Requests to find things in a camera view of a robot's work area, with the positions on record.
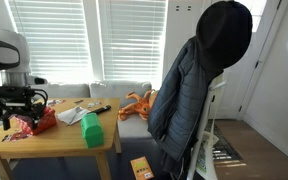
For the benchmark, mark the black remote control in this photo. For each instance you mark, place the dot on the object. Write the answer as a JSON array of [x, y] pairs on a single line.
[[100, 110]]

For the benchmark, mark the metal spoon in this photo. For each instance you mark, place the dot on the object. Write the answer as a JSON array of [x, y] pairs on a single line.
[[77, 110]]

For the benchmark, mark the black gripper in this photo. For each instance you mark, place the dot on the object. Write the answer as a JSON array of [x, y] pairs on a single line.
[[24, 101]]

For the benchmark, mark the white paper napkin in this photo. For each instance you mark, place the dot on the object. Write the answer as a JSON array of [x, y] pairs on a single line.
[[67, 115]]

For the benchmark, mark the white door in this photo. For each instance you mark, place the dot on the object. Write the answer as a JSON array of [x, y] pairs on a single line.
[[241, 78]]

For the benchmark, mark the red woven basket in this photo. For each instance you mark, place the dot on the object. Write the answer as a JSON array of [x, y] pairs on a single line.
[[47, 121]]

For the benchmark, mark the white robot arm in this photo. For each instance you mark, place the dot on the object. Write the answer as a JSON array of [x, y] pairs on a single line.
[[15, 61]]

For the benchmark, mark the striped floor mat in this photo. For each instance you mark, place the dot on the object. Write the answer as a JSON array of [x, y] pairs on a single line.
[[223, 151]]

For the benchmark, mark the small printed card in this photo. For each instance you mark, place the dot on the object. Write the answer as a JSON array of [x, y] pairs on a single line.
[[54, 102]]

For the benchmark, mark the red printed card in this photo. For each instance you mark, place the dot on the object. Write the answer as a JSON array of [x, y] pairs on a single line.
[[15, 136]]

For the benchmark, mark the dark grey puffer jacket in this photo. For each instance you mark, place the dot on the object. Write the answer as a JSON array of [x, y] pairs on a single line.
[[174, 117]]

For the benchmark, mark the right window blind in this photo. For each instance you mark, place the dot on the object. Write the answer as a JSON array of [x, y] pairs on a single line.
[[133, 39]]

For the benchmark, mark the left window blind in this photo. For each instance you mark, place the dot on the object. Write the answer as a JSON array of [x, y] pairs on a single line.
[[56, 34]]

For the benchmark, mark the wooden table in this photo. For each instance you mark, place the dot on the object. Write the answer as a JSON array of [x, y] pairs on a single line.
[[62, 141]]

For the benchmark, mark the black hat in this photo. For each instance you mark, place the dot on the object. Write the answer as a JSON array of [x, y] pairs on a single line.
[[223, 34]]

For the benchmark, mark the orange plush toy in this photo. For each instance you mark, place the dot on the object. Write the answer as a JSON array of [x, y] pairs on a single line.
[[142, 106]]

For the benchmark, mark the grey sofa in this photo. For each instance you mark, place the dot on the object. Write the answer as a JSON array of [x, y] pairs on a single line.
[[133, 127]]

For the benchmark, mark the small wrapped packet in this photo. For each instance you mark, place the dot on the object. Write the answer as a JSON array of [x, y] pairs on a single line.
[[92, 104]]

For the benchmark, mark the white coat rack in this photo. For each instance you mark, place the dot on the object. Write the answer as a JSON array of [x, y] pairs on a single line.
[[209, 113]]

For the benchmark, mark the white tote bag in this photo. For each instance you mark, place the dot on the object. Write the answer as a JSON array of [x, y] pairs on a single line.
[[205, 163]]

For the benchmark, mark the window blind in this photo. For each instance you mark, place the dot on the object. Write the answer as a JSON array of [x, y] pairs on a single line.
[[56, 34], [133, 39]]

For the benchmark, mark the green plastic chest box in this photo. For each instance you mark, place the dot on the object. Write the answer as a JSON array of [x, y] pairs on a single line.
[[92, 131]]

